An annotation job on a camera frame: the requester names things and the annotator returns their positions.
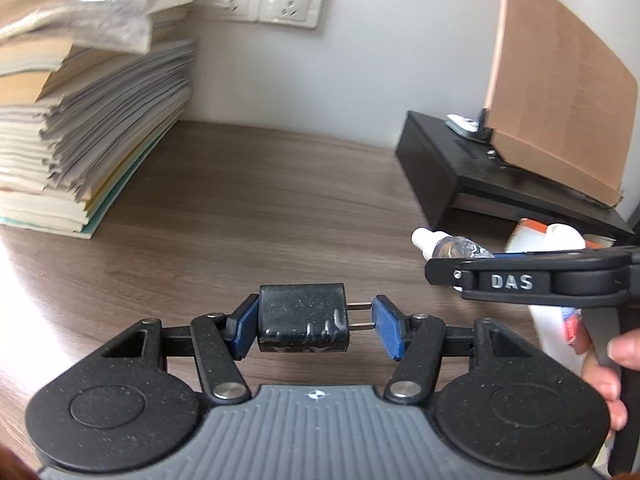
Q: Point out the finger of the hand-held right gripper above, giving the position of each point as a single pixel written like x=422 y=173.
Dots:
x=575 y=256
x=445 y=272

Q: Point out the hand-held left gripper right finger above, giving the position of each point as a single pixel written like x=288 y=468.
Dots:
x=390 y=330

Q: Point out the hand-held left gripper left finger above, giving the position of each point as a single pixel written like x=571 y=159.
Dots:
x=245 y=330

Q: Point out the clear bottle with white cap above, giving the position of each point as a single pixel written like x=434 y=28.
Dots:
x=450 y=247

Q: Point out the orange and white box tray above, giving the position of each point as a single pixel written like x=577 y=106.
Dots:
x=522 y=237

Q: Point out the black charger plug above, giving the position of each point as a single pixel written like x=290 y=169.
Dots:
x=300 y=317

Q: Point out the white pill bottle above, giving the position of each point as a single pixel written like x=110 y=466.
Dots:
x=555 y=327

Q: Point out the person's right hand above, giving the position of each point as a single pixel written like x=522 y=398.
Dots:
x=607 y=390

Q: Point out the black monitor riser stand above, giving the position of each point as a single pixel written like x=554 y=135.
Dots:
x=435 y=175

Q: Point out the brown cardboard panel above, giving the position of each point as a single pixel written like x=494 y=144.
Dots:
x=550 y=85

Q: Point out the stack of papers and books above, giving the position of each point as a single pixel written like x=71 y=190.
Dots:
x=100 y=110

